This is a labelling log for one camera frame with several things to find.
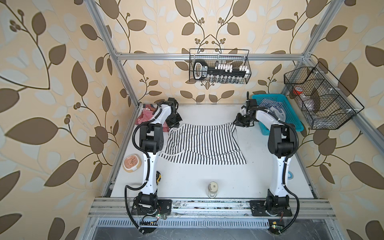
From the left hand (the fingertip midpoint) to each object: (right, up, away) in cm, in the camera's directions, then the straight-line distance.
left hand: (177, 123), depth 103 cm
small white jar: (+22, -30, -32) cm, 49 cm away
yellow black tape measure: (-8, -29, -21) cm, 37 cm away
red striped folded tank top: (-25, +8, +8) cm, 27 cm away
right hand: (+40, 0, +1) cm, 40 cm away
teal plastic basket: (+79, +4, 0) cm, 79 cm away
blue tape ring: (+68, -29, -19) cm, 76 cm away
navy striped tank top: (+75, +11, +9) cm, 76 cm away
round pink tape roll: (-25, -23, -16) cm, 37 cm away
